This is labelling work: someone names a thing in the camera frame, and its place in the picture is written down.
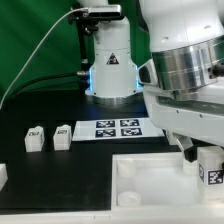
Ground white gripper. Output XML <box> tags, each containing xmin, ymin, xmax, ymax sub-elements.
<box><xmin>138</xmin><ymin>59</ymin><xmax>224</xmax><ymax>163</ymax></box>

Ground black base cables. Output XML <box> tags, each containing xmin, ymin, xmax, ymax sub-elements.
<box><xmin>6</xmin><ymin>72</ymin><xmax>91</xmax><ymax>101</ymax></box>

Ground white left obstacle block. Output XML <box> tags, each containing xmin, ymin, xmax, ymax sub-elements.
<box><xmin>0</xmin><ymin>164</ymin><xmax>8</xmax><ymax>191</ymax></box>

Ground white camera cable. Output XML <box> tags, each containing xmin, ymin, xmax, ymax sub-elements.
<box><xmin>0</xmin><ymin>8</ymin><xmax>90</xmax><ymax>111</ymax></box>

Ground black camera stand pole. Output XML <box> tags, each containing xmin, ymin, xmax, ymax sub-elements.
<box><xmin>76</xmin><ymin>20</ymin><xmax>89</xmax><ymax>70</ymax></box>

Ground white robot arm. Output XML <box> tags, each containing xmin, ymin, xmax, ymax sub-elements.
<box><xmin>138</xmin><ymin>0</ymin><xmax>224</xmax><ymax>162</ymax></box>

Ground white square tabletop tray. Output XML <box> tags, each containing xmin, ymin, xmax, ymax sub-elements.
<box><xmin>111</xmin><ymin>152</ymin><xmax>224</xmax><ymax>209</ymax></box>

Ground white front fence bar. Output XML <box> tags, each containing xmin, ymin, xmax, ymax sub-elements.
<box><xmin>0</xmin><ymin>213</ymin><xmax>224</xmax><ymax>224</ymax></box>

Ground black camera on stand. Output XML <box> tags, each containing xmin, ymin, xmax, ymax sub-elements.
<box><xmin>68</xmin><ymin>4</ymin><xmax>122</xmax><ymax>23</ymax></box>

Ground white AprilTag base plate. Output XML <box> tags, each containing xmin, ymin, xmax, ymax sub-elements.
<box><xmin>72</xmin><ymin>117</ymin><xmax>164</xmax><ymax>141</ymax></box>

